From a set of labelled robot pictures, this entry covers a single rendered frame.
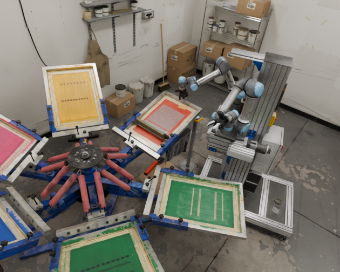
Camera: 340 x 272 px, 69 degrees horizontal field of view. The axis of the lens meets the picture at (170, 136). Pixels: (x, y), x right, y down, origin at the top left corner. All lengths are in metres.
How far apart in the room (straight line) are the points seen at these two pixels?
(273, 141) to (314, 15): 3.16
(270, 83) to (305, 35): 3.09
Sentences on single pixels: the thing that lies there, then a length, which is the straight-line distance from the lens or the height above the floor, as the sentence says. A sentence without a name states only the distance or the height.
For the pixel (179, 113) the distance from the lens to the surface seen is 2.98.
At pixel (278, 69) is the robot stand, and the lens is 2.49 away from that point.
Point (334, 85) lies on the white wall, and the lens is 5.70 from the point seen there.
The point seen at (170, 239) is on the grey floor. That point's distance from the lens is 3.25.
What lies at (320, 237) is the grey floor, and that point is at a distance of 3.94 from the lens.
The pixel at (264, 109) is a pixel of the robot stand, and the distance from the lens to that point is 2.67.
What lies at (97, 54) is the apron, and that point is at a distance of 4.53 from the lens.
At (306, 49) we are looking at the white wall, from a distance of 5.62.
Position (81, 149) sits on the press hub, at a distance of 2.33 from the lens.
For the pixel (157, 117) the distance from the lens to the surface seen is 2.96.
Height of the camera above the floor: 2.87
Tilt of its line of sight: 40 degrees down
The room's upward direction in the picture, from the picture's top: 6 degrees clockwise
